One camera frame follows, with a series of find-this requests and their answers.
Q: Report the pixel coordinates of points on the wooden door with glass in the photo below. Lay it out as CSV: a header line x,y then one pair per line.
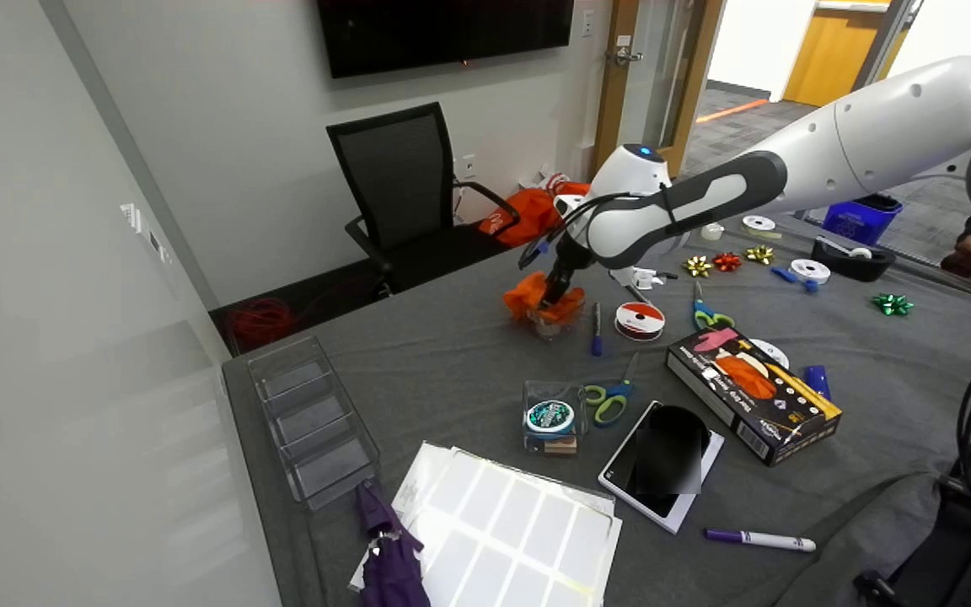
x,y
612,80

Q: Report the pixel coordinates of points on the white and blue clip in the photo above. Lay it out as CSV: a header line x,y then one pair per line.
x,y
641,278

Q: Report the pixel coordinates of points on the purple glove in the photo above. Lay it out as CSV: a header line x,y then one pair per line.
x,y
391,561

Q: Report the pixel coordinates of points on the red gift bow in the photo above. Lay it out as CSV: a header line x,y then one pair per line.
x,y
725,261

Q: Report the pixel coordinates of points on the small white cup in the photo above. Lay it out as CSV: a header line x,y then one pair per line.
x,y
712,232

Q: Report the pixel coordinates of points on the white wall outlet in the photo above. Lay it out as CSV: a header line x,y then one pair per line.
x,y
141,224

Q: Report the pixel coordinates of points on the red and white tape roll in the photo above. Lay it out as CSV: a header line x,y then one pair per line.
x,y
641,318

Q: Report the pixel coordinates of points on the black tablet on white box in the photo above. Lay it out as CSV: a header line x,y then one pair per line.
x,y
662,461

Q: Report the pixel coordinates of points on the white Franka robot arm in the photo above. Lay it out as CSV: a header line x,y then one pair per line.
x,y
845,138

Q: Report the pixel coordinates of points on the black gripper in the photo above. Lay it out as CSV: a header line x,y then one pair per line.
x,y
568,264

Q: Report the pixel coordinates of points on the grey table cloth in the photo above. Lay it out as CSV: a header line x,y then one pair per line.
x,y
453,384

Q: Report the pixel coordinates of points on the black and red chair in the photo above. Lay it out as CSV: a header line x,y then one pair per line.
x,y
959,551

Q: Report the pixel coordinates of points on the purple and white marker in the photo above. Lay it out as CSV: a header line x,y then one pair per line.
x,y
761,542

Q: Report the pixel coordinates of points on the blue storage bin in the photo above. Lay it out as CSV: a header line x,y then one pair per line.
x,y
867,216

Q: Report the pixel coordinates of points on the yellow door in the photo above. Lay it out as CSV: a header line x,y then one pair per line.
x,y
834,56

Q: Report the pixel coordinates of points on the black tray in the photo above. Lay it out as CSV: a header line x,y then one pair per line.
x,y
851,261

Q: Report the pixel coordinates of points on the yellow gift bow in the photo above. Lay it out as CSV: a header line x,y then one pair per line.
x,y
698,268

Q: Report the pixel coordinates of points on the orange fabric bag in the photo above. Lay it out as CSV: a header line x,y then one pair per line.
x,y
519,215

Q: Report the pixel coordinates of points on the black stationery set box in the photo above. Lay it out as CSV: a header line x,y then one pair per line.
x,y
750,391

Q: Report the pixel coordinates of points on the blue binder clip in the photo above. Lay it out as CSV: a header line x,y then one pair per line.
x,y
818,379

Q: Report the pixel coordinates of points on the green gift bow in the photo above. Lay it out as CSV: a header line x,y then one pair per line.
x,y
894,306

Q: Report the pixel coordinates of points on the clear acrylic card holder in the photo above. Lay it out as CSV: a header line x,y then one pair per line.
x,y
316,434

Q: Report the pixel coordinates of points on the clear stationery holder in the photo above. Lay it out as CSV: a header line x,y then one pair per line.
x,y
547,327

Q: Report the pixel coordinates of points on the white label sheets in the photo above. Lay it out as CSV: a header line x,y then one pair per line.
x,y
508,535

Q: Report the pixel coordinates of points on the black wall monitor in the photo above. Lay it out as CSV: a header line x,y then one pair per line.
x,y
440,29

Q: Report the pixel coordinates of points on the grey metal pole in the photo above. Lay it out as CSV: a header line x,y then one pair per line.
x,y
889,35

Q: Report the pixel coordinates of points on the black mesh office chair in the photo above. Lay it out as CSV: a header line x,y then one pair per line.
x,y
404,180

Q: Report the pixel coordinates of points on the blue pen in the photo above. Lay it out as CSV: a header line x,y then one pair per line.
x,y
595,335

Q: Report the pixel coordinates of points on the gold gift bow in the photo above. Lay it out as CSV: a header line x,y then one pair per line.
x,y
761,254

